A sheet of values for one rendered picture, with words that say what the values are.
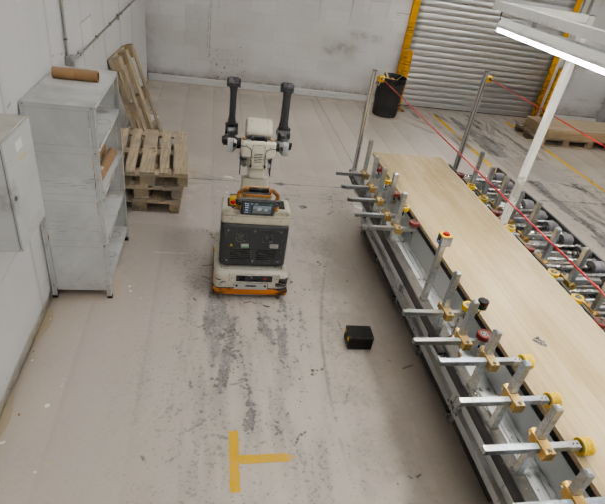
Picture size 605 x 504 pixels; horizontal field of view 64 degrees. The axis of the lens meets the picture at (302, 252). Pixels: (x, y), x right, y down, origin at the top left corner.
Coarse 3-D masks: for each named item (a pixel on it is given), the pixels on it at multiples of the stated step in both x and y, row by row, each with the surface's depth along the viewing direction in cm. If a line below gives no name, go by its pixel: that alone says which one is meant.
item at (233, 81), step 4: (232, 76) 385; (232, 80) 380; (236, 80) 381; (232, 84) 378; (236, 84) 379; (232, 88) 380; (236, 88) 380; (232, 92) 381; (236, 92) 382; (232, 96) 382; (236, 96) 384; (232, 100) 384; (232, 104) 385; (232, 108) 386; (232, 112) 388; (232, 116) 389; (232, 120) 390; (232, 124) 392; (236, 124) 393; (236, 128) 393; (236, 132) 394
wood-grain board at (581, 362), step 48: (432, 192) 431; (432, 240) 358; (480, 240) 369; (480, 288) 314; (528, 288) 322; (528, 336) 280; (576, 336) 286; (528, 384) 248; (576, 384) 252; (576, 432) 226
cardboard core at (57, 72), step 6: (54, 66) 341; (54, 72) 339; (60, 72) 340; (66, 72) 341; (72, 72) 341; (78, 72) 342; (84, 72) 343; (90, 72) 344; (96, 72) 345; (60, 78) 343; (66, 78) 343; (72, 78) 344; (78, 78) 344; (84, 78) 344; (90, 78) 345; (96, 78) 345
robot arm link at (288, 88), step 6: (288, 84) 391; (288, 90) 387; (288, 96) 389; (288, 102) 391; (288, 108) 393; (288, 114) 395; (282, 120) 399; (282, 126) 398; (288, 132) 401; (288, 138) 403
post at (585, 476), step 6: (588, 468) 187; (582, 474) 186; (588, 474) 184; (576, 480) 189; (582, 480) 186; (588, 480) 185; (570, 486) 192; (576, 486) 189; (582, 486) 187; (576, 492) 189; (582, 492) 190
